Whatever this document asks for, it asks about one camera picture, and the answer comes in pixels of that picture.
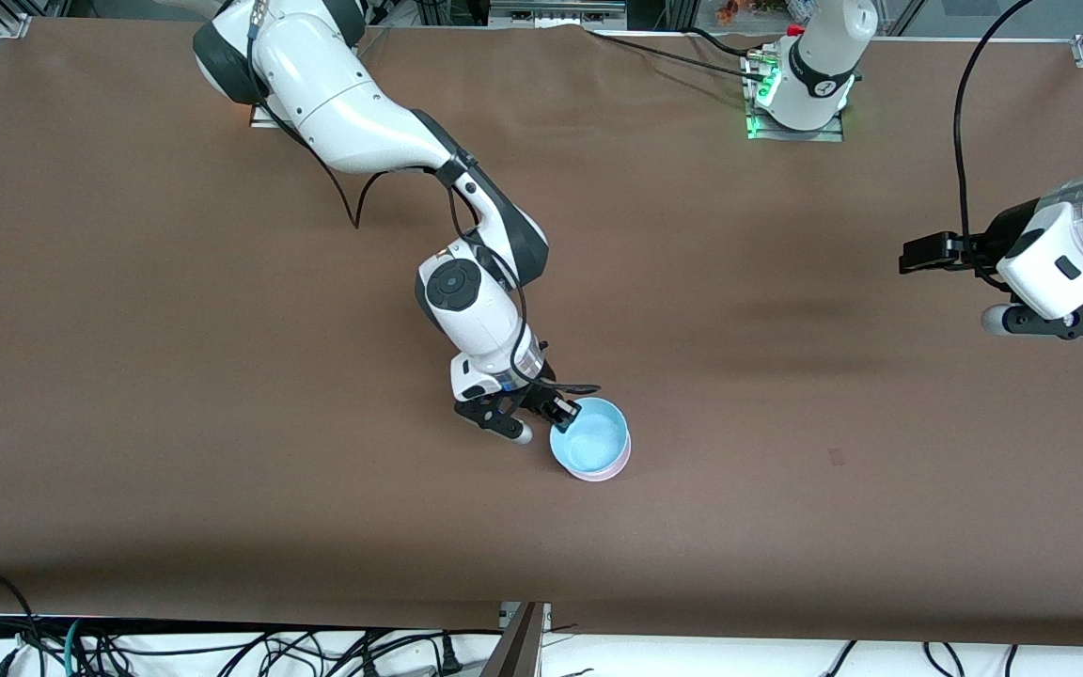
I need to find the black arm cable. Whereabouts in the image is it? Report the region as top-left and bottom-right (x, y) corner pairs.
(245, 9), (533, 377)
(951, 0), (1039, 270)

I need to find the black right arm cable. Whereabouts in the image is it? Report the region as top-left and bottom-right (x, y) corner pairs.
(245, 9), (533, 377)

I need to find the black floor cable bundle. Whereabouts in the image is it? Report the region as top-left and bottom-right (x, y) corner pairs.
(81, 626), (505, 677)

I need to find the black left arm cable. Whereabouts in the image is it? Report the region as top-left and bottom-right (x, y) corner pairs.
(951, 0), (1039, 270)

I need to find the grey power strip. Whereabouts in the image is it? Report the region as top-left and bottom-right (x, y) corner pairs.
(489, 0), (629, 29)

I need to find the pink bowl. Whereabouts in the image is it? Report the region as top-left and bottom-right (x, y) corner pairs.
(564, 442), (634, 483)

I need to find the thin black table cable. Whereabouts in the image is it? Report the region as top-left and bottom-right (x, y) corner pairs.
(584, 26), (770, 82)

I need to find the blue bowl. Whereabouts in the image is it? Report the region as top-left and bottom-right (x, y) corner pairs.
(549, 396), (632, 474)

